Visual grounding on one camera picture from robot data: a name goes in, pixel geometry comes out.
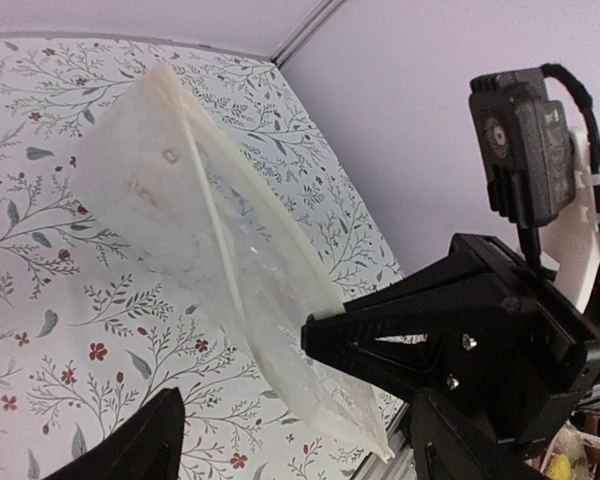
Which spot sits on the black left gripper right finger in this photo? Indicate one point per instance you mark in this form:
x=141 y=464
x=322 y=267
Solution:
x=487 y=441

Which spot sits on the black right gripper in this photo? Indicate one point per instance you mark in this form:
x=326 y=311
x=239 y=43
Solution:
x=490 y=334

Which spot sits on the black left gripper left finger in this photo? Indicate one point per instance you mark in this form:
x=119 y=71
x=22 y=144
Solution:
x=147 y=446

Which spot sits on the clear dotted zip top bag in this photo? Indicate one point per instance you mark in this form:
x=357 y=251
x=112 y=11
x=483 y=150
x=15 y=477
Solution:
x=159 y=171

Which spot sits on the floral patterned table mat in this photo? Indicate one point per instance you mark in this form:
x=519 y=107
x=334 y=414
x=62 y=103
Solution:
x=89 y=334

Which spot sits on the right aluminium corner post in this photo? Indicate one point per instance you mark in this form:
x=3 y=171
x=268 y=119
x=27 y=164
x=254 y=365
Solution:
x=303 y=33

